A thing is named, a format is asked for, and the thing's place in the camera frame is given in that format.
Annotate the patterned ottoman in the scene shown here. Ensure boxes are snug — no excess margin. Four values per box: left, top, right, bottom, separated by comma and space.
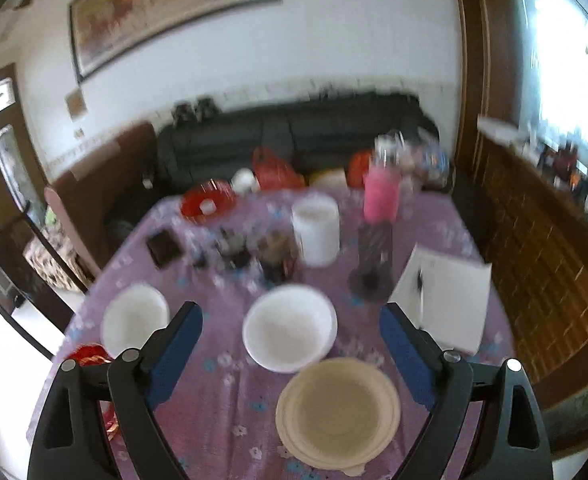
26, 235, 82, 291

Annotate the brown armchair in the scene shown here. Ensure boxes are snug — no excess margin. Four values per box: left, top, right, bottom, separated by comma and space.
44, 121, 159, 281

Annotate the white notebook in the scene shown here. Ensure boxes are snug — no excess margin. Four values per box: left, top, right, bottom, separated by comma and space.
389, 242, 493, 356

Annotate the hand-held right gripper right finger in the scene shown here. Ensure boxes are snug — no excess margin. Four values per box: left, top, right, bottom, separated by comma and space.
379, 302, 555, 480

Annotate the bright window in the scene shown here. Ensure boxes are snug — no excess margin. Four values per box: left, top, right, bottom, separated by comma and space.
516, 0, 588, 161

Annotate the black leather sofa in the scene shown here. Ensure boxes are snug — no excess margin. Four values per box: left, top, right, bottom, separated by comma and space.
156, 91, 442, 196

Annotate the white tray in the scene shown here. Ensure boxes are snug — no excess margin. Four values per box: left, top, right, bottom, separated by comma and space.
476, 116, 520, 143

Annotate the dark bottle with cork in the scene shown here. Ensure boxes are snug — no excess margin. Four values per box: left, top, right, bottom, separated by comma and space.
256, 230, 299, 283

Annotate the orange-red plastic bag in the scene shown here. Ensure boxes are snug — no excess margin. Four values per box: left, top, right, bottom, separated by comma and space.
346, 150, 375, 188

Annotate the purple floral tablecloth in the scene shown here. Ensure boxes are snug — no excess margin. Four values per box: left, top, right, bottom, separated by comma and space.
26, 190, 517, 480

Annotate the framed wall painting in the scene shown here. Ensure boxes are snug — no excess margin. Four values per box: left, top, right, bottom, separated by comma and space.
68, 0, 281, 83

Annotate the red glass fruit bowl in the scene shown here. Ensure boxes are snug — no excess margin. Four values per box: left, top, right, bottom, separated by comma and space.
180, 180, 237, 221

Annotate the clear plastic bag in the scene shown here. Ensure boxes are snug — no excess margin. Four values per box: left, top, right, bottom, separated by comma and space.
403, 129, 452, 192

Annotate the wooden door frame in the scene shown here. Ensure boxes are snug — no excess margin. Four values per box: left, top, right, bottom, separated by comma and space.
451, 0, 492, 181

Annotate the white round container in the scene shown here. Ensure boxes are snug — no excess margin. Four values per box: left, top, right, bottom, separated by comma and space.
231, 167, 259, 193

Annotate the black chair frame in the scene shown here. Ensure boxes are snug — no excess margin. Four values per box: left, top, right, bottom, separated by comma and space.
0, 210, 99, 361

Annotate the white plastic jar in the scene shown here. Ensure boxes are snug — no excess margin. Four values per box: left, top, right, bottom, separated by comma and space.
291, 195, 341, 267

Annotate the red plastic bag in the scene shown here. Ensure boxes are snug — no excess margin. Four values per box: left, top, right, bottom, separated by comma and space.
251, 146, 307, 191

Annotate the red plate with gold rim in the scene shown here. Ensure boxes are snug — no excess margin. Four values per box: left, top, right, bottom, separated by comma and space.
61, 342, 120, 436

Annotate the pale yellow container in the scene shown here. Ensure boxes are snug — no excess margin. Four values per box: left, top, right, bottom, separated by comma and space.
309, 167, 349, 191

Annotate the pink sleeved bottle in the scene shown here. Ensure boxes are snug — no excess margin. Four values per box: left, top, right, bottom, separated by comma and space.
364, 132, 402, 223

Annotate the small brown wall plaque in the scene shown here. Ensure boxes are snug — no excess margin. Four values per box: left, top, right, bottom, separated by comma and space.
66, 87, 85, 121

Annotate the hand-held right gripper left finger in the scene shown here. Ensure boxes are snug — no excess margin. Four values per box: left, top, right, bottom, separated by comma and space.
28, 301, 205, 480

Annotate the black cup with clear dome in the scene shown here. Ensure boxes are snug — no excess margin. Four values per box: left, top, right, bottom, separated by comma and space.
216, 227, 252, 268

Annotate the black smartphone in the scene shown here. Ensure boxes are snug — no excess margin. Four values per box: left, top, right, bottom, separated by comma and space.
146, 230, 183, 268

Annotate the beige plate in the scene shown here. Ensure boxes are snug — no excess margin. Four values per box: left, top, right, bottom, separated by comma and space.
275, 357, 402, 476

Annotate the cluster of small bottles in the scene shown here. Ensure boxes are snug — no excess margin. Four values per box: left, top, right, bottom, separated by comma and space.
534, 132, 588, 231

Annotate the wooden door with glass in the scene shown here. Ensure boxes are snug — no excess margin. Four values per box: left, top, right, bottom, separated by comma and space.
0, 62, 49, 241

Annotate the white bowl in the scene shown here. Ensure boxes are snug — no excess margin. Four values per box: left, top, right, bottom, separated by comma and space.
100, 282, 171, 361
242, 284, 338, 373

